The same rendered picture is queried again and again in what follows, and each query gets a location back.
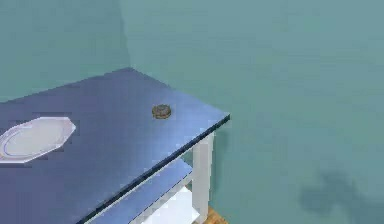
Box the small brown round candle holder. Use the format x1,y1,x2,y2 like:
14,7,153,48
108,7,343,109
151,103,173,120

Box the blue table with white legs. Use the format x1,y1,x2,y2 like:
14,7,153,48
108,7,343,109
0,67,232,224

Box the white octagonal plate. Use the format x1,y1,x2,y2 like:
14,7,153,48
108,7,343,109
0,116,77,165

